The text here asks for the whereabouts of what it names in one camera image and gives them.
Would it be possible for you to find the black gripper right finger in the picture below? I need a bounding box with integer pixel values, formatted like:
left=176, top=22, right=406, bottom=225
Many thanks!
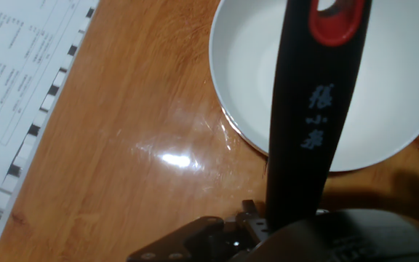
left=235, top=199, right=271, bottom=243

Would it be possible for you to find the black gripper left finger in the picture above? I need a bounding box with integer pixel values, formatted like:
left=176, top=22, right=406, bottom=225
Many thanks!
left=126, top=215, right=228, bottom=262

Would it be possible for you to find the black ladle with red accents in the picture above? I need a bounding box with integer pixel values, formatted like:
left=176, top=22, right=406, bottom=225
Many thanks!
left=265, top=0, right=373, bottom=234

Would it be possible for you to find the white ceramic bowl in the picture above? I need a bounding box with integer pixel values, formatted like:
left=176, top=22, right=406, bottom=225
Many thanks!
left=208, top=0, right=419, bottom=173

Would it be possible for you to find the glossy wooden board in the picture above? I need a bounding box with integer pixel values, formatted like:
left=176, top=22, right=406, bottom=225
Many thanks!
left=0, top=0, right=419, bottom=262

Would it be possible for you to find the white printed paper sheet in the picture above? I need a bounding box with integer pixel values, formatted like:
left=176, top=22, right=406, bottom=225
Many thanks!
left=0, top=0, right=100, bottom=190

